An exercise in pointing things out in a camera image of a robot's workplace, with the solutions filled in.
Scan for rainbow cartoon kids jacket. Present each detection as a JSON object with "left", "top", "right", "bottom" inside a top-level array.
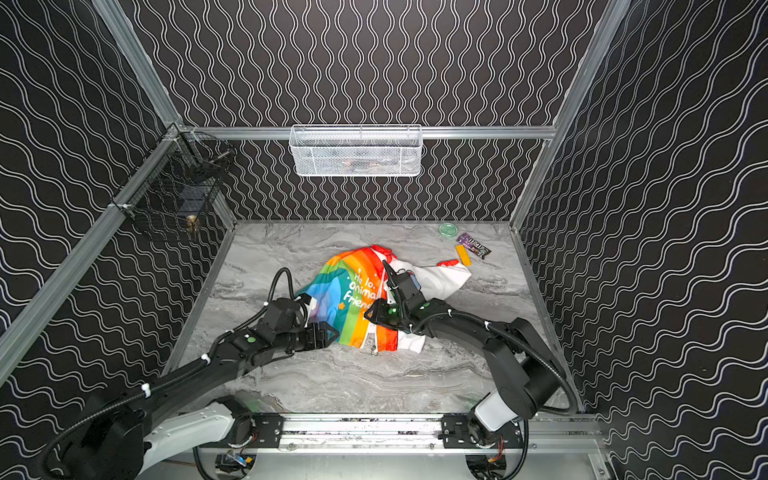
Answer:
[{"left": 300, "top": 245, "right": 471, "bottom": 353}]

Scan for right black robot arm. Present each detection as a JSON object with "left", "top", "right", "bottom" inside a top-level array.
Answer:
[{"left": 364, "top": 299, "right": 578, "bottom": 432}]

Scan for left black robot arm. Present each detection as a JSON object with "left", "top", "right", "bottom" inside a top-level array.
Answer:
[{"left": 38, "top": 322, "right": 340, "bottom": 479}]

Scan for yellow rectangular block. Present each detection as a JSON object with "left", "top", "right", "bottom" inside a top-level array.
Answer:
[{"left": 455, "top": 244, "right": 472, "bottom": 266}]

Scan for purple M&M's candy packet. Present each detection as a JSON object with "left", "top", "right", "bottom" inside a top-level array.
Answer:
[{"left": 456, "top": 232, "right": 492, "bottom": 259}]

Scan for green round plastic lid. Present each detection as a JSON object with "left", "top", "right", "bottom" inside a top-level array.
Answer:
[{"left": 438, "top": 222, "right": 459, "bottom": 238}]

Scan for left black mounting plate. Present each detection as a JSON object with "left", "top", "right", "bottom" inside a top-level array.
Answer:
[{"left": 227, "top": 413, "right": 285, "bottom": 449}]

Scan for black mounting plate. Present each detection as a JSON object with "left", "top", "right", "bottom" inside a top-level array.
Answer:
[
  {"left": 438, "top": 414, "right": 523, "bottom": 449},
  {"left": 227, "top": 413, "right": 285, "bottom": 449}
]

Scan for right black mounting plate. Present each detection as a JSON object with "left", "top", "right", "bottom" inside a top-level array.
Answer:
[{"left": 438, "top": 414, "right": 523, "bottom": 449}]

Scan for brass knob in basket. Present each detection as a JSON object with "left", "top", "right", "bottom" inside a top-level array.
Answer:
[{"left": 186, "top": 215, "right": 200, "bottom": 236}]

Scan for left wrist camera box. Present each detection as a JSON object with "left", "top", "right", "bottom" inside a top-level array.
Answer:
[{"left": 261, "top": 297, "right": 309, "bottom": 332}]

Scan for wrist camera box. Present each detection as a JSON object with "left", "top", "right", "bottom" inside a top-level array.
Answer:
[
  {"left": 261, "top": 297, "right": 309, "bottom": 332},
  {"left": 383, "top": 261, "right": 426, "bottom": 308}
]

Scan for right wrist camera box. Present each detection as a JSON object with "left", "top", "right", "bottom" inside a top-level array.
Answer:
[{"left": 383, "top": 261, "right": 426, "bottom": 308}]

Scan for white wire mesh basket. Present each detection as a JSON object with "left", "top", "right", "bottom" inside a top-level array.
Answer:
[{"left": 289, "top": 124, "right": 424, "bottom": 177}]

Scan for black wire wall basket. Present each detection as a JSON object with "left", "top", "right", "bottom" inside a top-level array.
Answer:
[{"left": 118, "top": 132, "right": 236, "bottom": 244}]

